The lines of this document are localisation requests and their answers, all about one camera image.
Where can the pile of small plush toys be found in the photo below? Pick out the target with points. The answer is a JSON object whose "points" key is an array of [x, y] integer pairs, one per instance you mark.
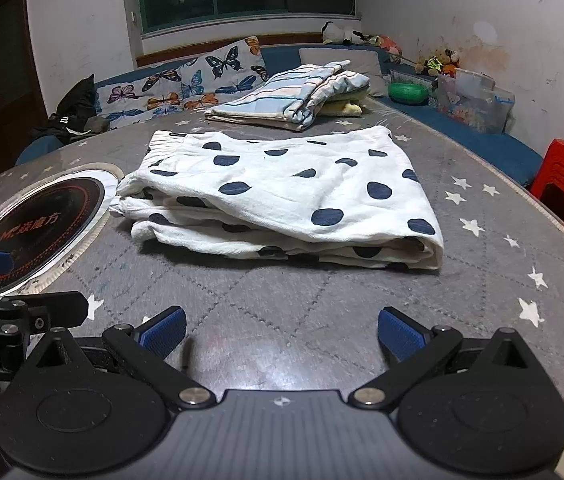
{"points": [[436, 62]]}

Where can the pink plush toy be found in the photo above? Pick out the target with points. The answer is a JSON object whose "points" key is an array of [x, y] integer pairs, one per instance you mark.
{"points": [[390, 49]]}

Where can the blue striped folded blanket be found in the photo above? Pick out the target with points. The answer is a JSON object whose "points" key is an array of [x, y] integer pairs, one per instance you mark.
{"points": [[272, 100]]}

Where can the blue sofa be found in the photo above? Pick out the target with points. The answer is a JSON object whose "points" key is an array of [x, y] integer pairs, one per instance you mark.
{"points": [[486, 145]]}

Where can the clear plastic toy box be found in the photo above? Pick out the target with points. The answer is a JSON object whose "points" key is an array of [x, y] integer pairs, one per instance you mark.
{"points": [[471, 102]]}

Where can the green round container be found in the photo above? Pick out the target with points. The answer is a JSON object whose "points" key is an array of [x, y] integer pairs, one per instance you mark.
{"points": [[407, 92]]}

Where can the yellow cloth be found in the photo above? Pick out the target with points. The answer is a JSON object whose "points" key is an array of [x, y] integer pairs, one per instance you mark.
{"points": [[341, 107]]}

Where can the pile of dark clothes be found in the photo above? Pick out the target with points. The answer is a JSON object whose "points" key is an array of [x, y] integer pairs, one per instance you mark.
{"points": [[74, 105]]}

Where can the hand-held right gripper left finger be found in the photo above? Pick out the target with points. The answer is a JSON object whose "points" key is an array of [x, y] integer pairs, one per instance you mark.
{"points": [[164, 332]]}

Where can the white polka dot pants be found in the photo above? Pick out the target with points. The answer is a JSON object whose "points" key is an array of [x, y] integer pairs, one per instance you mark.
{"points": [[287, 190]]}

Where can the black and yellow plush toy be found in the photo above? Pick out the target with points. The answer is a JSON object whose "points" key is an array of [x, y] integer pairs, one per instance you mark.
{"points": [[366, 39]]}

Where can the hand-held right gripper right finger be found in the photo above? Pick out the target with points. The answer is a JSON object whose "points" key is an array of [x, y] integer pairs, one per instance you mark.
{"points": [[401, 335]]}

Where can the butterfly print pillow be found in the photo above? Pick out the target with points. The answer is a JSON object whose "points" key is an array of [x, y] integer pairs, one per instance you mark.
{"points": [[227, 70], [132, 100]]}

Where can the built-in induction cooker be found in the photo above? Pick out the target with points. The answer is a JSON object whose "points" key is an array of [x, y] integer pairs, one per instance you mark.
{"points": [[52, 210]]}

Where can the grey pillow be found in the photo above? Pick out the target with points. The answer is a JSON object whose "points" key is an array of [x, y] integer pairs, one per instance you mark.
{"points": [[371, 65]]}

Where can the white and black plush toy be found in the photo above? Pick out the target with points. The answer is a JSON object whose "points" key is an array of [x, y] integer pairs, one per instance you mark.
{"points": [[337, 34]]}

